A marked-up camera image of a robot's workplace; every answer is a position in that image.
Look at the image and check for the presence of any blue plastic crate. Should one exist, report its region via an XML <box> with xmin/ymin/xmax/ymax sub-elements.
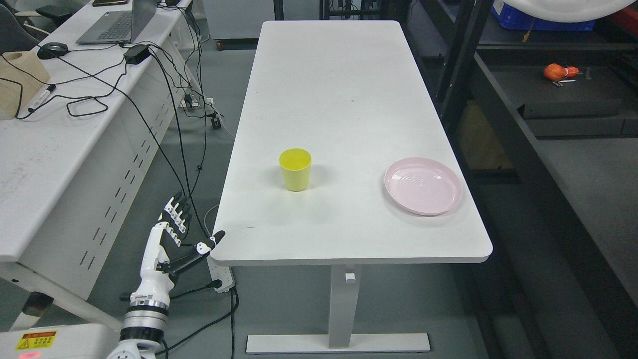
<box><xmin>490</xmin><ymin>0</ymin><xmax>596</xmax><ymax>32</ymax></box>

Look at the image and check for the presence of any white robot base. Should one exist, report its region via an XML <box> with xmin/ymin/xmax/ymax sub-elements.
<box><xmin>0</xmin><ymin>323</ymin><xmax>119</xmax><ymax>359</ymax></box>

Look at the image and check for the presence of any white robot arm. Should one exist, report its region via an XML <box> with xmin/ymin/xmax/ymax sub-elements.
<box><xmin>107</xmin><ymin>293</ymin><xmax>169</xmax><ymax>359</ymax></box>

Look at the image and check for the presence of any white power strip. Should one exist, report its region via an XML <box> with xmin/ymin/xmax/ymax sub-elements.
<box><xmin>207</xmin><ymin>256</ymin><xmax>235</xmax><ymax>293</ymax></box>

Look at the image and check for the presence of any black computer mouse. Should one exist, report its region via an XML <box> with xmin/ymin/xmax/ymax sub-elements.
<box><xmin>36</xmin><ymin>42</ymin><xmax>70</xmax><ymax>60</ymax></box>

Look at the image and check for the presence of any orange toy object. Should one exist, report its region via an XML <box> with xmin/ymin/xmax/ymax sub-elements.
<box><xmin>543</xmin><ymin>63</ymin><xmax>580</xmax><ymax>81</ymax></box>

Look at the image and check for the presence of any white standing desk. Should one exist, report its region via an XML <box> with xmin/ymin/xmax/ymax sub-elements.
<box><xmin>212</xmin><ymin>20</ymin><xmax>492</xmax><ymax>355</ymax></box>

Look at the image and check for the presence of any black metal shelf rack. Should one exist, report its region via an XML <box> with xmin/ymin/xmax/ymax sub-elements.
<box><xmin>403</xmin><ymin>0</ymin><xmax>637</xmax><ymax>359</ymax></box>

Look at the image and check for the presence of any black white marker pen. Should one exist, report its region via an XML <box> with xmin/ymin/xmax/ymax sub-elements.
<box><xmin>27</xmin><ymin>84</ymin><xmax>56</xmax><ymax>113</ymax></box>

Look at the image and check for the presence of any wooden box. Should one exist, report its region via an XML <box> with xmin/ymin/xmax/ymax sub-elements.
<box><xmin>0</xmin><ymin>51</ymin><xmax>50</xmax><ymax>120</ymax></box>

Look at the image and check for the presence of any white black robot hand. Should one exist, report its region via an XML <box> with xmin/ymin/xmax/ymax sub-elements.
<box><xmin>130</xmin><ymin>191</ymin><xmax>226</xmax><ymax>308</ymax></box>

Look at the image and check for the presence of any grey laptop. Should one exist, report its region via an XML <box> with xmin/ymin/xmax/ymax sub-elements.
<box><xmin>75</xmin><ymin>0</ymin><xmax>157</xmax><ymax>45</ymax></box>

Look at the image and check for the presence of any yellow plastic cup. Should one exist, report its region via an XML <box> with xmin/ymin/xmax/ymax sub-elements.
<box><xmin>279</xmin><ymin>148</ymin><xmax>312</xmax><ymax>192</ymax></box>

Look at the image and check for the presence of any black office chair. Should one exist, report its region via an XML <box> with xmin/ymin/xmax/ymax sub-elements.
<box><xmin>0</xmin><ymin>0</ymin><xmax>78</xmax><ymax>54</ymax></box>

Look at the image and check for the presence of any pink plastic plate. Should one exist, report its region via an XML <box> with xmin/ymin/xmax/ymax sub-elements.
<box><xmin>383</xmin><ymin>157</ymin><xmax>463</xmax><ymax>216</ymax></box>

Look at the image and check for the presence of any black power adapter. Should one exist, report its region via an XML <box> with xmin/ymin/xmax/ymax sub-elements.
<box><xmin>123</xmin><ymin>44</ymin><xmax>150</xmax><ymax>64</ymax></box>

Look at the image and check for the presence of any white side desk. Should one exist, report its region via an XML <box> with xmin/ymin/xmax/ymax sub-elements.
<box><xmin>1</xmin><ymin>4</ymin><xmax>200</xmax><ymax>331</ymax></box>

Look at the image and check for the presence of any black cable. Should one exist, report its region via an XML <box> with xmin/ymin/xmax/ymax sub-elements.
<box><xmin>15</xmin><ymin>40</ymin><xmax>210</xmax><ymax>237</ymax></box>

